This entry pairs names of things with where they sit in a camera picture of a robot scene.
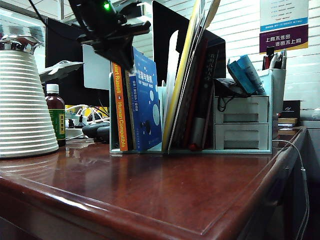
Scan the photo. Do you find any silver monitor stand plate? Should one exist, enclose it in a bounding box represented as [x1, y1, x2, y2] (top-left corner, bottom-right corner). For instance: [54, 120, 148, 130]
[81, 44, 112, 90]

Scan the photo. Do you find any dark blue thin book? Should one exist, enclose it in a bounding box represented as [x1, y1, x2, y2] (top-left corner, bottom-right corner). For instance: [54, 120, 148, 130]
[124, 72, 136, 151]

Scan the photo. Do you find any black monitor back panel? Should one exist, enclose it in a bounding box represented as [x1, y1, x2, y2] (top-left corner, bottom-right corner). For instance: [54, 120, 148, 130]
[151, 0, 227, 87]

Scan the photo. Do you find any thin red book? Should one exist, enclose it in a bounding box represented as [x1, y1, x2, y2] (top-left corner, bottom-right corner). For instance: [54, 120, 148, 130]
[182, 37, 209, 151]

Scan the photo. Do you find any grey model aeroplane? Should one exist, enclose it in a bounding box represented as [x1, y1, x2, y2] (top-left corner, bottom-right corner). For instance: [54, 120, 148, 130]
[38, 59, 85, 83]

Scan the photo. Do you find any black computer monitor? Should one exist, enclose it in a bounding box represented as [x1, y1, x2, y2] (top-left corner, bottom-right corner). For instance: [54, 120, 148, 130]
[44, 17, 145, 107]

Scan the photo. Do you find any black face mask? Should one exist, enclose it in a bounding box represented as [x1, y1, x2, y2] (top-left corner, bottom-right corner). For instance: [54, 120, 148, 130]
[213, 77, 251, 113]

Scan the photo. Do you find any dark patterned magazine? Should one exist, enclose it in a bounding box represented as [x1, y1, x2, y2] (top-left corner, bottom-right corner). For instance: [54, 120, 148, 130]
[168, 0, 209, 151]

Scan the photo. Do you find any yellow box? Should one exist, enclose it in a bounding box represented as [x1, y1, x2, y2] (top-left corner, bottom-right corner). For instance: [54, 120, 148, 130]
[64, 104, 110, 118]

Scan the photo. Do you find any orange Human Compatible book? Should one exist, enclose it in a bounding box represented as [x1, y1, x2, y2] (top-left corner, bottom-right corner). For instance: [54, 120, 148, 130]
[111, 61, 129, 152]

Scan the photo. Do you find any blue folded booklet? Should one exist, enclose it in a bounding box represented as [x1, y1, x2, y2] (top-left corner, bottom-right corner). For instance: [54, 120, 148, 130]
[226, 54, 267, 97]

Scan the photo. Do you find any light blue desk organizer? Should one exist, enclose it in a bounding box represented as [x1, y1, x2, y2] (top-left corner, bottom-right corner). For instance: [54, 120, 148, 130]
[109, 67, 287, 155]

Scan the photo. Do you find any blue paperback book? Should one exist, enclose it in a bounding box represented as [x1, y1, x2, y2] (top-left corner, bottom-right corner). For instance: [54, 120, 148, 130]
[129, 46, 163, 153]

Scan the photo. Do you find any grey pen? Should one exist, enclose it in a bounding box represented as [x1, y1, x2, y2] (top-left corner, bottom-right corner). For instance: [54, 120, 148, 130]
[270, 52, 279, 70]
[279, 48, 288, 70]

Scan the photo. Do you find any black marker red band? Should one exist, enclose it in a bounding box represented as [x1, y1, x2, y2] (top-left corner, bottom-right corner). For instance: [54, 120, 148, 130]
[261, 46, 275, 71]

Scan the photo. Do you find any black computer mouse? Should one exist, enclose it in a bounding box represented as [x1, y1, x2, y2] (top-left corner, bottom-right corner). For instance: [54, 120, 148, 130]
[81, 121, 111, 142]

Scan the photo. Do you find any tan paper folder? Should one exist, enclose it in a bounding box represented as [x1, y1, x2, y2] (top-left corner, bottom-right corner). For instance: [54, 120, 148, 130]
[202, 0, 222, 32]

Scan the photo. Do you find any white power cord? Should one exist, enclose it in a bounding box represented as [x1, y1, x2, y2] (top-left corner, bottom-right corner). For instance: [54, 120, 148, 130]
[64, 103, 100, 125]

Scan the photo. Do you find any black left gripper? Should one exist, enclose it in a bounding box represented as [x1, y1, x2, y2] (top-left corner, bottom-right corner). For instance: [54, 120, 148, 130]
[76, 14, 152, 74]

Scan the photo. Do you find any small black box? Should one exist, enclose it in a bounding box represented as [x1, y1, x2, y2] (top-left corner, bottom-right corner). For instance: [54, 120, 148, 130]
[282, 99, 302, 119]

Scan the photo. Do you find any dark gold edged book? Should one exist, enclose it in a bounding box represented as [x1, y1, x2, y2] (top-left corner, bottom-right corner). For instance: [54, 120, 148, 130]
[277, 117, 299, 128]

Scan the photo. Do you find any white ribbed thermos jug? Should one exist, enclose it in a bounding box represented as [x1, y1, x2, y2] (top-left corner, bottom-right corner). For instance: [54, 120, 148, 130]
[0, 34, 60, 159]

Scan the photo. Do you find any black book Chinese title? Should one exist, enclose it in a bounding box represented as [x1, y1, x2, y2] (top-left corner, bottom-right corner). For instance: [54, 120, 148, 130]
[189, 44, 220, 151]

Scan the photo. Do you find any white power strip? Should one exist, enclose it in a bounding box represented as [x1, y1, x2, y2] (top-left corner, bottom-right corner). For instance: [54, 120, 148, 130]
[64, 123, 87, 137]

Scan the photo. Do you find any white cable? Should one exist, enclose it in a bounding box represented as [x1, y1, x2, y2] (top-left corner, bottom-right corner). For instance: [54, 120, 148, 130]
[271, 139, 311, 240]

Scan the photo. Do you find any brown bottle white cap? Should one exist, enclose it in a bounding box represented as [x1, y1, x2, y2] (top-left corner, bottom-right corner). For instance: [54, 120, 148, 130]
[44, 83, 67, 148]

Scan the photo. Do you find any light blue organizer drawer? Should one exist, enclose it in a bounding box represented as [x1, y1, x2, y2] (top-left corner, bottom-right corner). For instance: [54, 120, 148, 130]
[214, 123, 270, 150]
[214, 95, 270, 124]

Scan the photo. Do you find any white purple wall poster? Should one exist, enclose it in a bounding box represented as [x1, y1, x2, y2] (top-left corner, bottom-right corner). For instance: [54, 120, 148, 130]
[259, 0, 309, 55]

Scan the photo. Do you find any white rounded divider board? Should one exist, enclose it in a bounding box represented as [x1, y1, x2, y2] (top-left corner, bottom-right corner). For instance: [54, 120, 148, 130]
[162, 29, 180, 136]

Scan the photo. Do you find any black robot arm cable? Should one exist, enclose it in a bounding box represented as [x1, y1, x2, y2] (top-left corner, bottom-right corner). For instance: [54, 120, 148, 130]
[26, 0, 49, 26]

